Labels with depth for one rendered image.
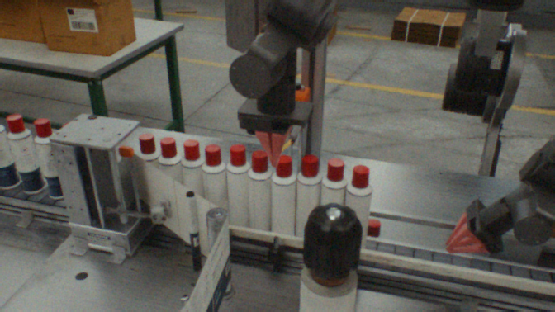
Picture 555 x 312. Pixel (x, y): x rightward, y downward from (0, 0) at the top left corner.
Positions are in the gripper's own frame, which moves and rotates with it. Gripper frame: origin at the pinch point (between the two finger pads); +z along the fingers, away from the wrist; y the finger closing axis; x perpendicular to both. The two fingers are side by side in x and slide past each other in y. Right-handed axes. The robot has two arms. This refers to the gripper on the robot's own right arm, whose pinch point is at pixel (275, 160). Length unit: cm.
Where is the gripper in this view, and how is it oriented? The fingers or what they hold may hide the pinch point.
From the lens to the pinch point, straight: 78.6
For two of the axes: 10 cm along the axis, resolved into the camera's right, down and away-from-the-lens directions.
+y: 9.6, 1.4, -2.3
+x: 2.7, -4.7, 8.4
